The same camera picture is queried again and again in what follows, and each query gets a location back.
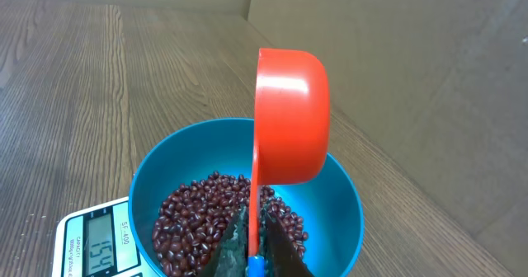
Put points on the red measuring scoop blue handle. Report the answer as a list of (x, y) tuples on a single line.
[(291, 130)]

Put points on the blue bowl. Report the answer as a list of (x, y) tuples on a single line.
[(329, 203)]

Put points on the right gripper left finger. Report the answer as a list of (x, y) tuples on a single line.
[(230, 257)]

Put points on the red beans in bowl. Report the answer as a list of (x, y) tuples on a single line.
[(192, 220)]

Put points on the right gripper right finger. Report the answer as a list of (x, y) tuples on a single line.
[(281, 258)]

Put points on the white digital kitchen scale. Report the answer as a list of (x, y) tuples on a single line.
[(98, 242)]

